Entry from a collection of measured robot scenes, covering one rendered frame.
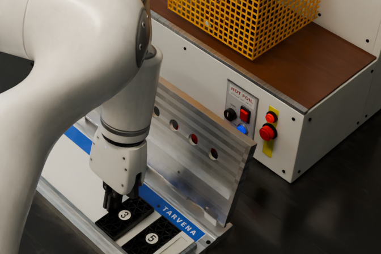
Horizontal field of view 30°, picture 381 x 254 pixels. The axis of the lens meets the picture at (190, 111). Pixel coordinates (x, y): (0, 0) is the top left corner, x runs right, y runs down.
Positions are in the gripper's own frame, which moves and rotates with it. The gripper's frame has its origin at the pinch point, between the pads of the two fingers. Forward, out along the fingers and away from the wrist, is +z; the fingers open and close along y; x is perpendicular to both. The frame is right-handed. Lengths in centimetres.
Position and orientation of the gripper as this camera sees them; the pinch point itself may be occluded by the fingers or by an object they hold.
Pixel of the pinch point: (113, 198)
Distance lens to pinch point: 129.9
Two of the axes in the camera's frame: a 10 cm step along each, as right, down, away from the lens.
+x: 6.8, -3.1, 6.6
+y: 7.1, 5.0, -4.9
